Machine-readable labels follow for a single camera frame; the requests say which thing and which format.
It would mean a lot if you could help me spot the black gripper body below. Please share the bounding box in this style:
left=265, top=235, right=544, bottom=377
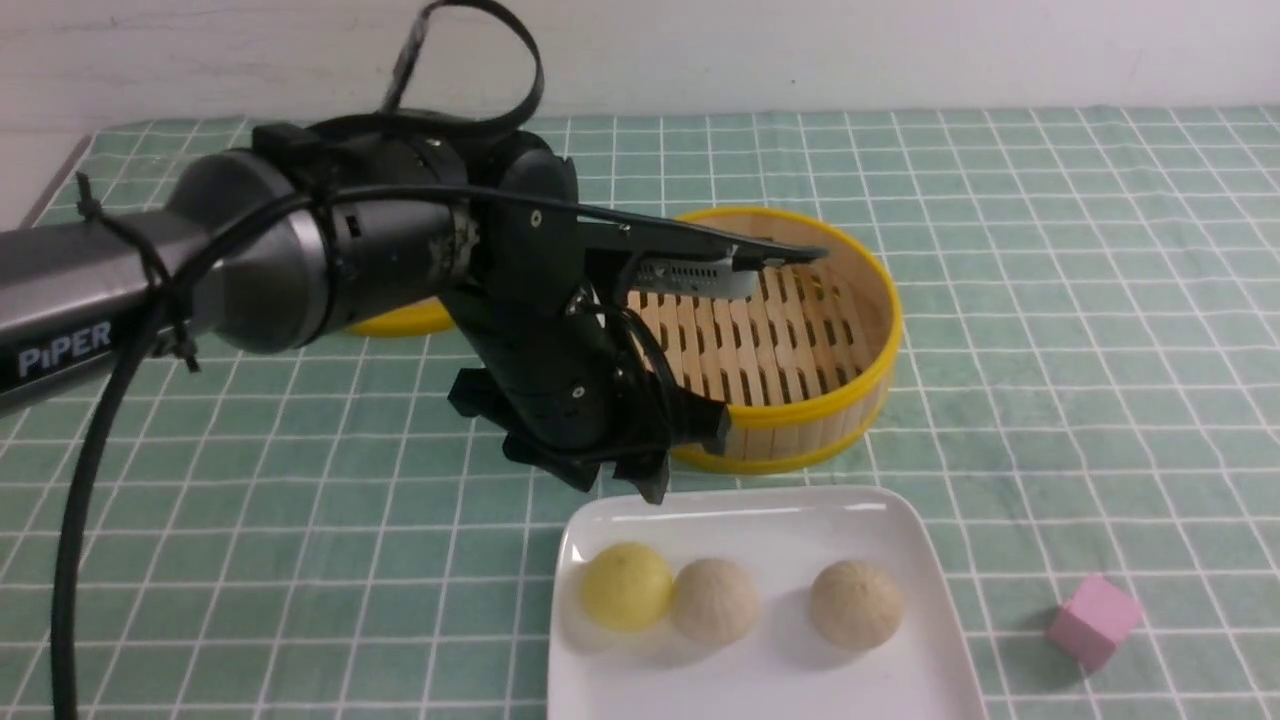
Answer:
left=445, top=150, right=675, bottom=480

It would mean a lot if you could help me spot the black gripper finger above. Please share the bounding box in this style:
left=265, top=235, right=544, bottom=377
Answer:
left=655, top=386, right=731, bottom=503
left=447, top=368, right=602, bottom=492

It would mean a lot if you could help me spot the yellow steamed bun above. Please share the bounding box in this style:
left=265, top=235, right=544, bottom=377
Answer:
left=579, top=542, right=675, bottom=634

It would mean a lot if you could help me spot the white steamed bun front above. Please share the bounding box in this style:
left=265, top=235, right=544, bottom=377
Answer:
left=669, top=559, right=762, bottom=648

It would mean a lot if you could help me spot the white steamed bun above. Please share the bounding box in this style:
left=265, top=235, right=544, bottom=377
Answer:
left=669, top=559, right=762, bottom=648
left=808, top=560, right=908, bottom=653

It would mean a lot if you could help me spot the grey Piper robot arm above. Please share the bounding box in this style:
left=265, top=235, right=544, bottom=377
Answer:
left=3, top=126, right=746, bottom=503

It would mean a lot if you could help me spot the white square plate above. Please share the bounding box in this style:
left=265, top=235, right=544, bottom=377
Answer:
left=545, top=486, right=987, bottom=719

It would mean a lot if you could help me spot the yellow woven steamer lid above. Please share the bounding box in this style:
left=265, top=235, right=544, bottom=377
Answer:
left=346, top=299, right=454, bottom=338

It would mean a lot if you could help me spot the bamboo steamer basket yellow rim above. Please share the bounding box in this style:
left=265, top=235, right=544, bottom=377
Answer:
left=628, top=208, right=904, bottom=475

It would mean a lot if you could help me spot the pink cube block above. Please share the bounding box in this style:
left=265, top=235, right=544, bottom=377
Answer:
left=1044, top=574, right=1144, bottom=673

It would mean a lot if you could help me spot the black cable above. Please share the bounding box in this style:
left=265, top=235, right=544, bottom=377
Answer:
left=50, top=183, right=641, bottom=720

